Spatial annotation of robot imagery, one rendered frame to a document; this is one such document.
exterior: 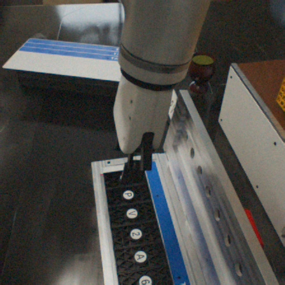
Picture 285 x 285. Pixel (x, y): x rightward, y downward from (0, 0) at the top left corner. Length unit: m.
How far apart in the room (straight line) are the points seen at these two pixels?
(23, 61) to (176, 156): 0.58
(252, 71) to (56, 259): 0.61
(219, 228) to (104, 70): 0.59
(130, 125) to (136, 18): 0.12
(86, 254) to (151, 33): 0.49
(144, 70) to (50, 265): 0.47
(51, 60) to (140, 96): 0.71
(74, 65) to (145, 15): 0.70
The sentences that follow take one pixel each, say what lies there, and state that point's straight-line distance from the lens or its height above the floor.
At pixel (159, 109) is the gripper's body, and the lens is 0.38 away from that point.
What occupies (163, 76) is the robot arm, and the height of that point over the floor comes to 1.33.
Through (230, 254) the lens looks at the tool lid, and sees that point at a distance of 0.57.
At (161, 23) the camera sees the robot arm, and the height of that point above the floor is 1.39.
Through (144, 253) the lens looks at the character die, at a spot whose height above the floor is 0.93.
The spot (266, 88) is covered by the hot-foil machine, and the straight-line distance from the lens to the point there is 0.80.
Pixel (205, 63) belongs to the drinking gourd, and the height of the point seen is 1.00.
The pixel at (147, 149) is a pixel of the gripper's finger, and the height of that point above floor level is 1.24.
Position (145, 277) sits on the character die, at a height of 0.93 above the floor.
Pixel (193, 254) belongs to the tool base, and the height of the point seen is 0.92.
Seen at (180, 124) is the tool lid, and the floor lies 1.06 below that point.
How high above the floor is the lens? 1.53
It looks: 45 degrees down
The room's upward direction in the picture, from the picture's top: straight up
